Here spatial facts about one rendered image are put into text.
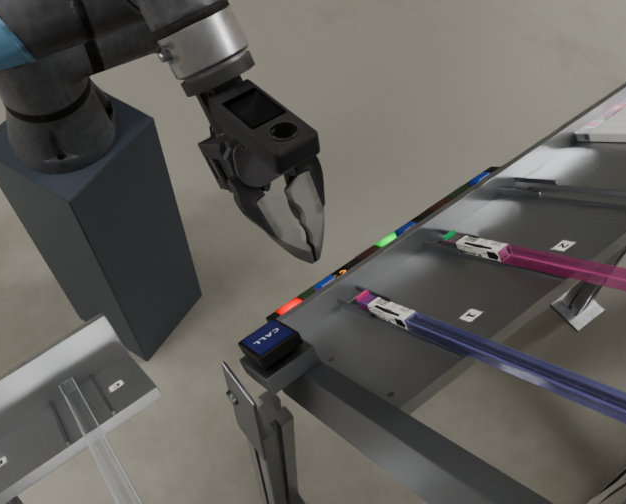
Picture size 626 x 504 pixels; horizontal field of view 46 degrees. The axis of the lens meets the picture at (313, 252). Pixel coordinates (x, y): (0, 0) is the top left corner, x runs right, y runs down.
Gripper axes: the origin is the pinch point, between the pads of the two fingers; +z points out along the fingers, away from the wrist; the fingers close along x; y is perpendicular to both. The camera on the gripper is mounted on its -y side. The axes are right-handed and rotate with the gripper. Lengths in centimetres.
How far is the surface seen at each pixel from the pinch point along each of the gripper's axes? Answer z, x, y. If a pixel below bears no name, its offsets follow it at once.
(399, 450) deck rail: 5.1, 10.0, -26.0
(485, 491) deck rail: 3.7, 9.6, -35.1
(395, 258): 4.0, -6.3, -3.5
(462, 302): 4.9, -4.3, -16.2
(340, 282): 2.8, 0.1, -3.5
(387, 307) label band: 3.8, 0.1, -11.4
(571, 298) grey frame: 55, -60, 41
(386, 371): 4.9, 5.2, -17.7
